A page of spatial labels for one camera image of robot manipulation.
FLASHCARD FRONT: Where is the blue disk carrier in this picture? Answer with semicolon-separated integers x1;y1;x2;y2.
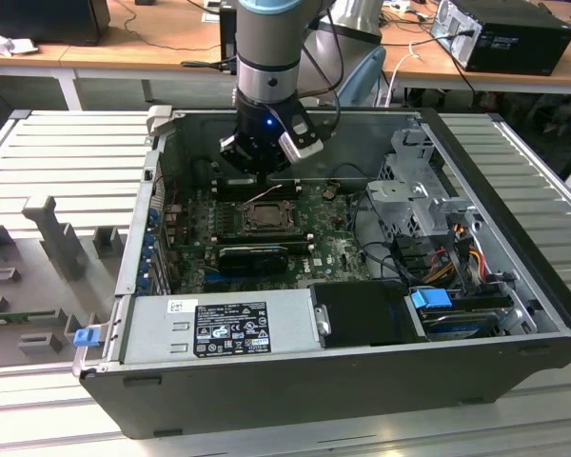
408;289;453;316

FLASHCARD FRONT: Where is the crumpled white paper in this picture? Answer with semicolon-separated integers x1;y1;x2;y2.
0;26;40;58

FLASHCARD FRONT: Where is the white cable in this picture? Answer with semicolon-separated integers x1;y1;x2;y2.
383;41;423;109

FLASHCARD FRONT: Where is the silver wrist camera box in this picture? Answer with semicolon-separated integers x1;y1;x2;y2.
278;111;325;167

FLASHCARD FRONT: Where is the grey parts rack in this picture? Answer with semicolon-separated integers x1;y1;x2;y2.
0;194;129;370

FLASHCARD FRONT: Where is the grey power supply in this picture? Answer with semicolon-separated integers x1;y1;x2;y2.
121;288;327;366

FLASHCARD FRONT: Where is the pale blue teach pendant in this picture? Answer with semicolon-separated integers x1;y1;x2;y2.
340;46;388;109

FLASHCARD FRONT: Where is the black cable bundle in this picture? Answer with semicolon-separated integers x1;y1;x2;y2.
388;233;442;283

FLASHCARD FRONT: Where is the wooden desk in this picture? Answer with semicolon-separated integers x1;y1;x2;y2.
380;0;571;96
0;0;386;104

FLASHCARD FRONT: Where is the small black box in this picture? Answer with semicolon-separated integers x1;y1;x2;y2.
220;7;239;61

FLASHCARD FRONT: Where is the large black box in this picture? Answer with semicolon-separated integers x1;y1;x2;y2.
0;0;111;48

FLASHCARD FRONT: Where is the hard disk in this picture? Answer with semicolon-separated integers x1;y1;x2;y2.
422;309;500;342

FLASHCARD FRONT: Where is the grey metal drive cage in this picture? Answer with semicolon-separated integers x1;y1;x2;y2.
364;124;482;242

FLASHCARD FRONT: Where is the coloured wire bundle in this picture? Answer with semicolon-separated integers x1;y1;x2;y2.
421;245;489;287

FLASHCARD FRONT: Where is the metal locking lever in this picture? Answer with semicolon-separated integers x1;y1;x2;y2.
248;184;284;202

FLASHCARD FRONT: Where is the black PC case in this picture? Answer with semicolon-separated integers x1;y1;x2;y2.
70;107;571;442

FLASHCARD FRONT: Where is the graphics card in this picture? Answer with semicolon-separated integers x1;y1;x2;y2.
217;245;289;276

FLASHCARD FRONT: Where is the black plastic shroud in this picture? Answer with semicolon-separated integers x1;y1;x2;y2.
308;280;429;348

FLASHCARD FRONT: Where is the green RAM stick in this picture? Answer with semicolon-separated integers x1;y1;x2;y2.
0;308;58;325

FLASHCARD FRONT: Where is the CPU socket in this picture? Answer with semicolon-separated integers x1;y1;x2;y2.
237;199;300;233

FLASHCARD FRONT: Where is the grey case latch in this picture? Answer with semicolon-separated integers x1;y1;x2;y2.
147;105;175;139

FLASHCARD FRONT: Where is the metal socket cover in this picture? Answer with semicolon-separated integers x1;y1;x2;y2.
241;201;297;231

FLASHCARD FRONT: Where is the green motherboard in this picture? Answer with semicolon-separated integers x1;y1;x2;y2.
164;183;380;294

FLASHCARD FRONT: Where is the black PC tower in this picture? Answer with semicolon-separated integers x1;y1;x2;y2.
430;0;571;77

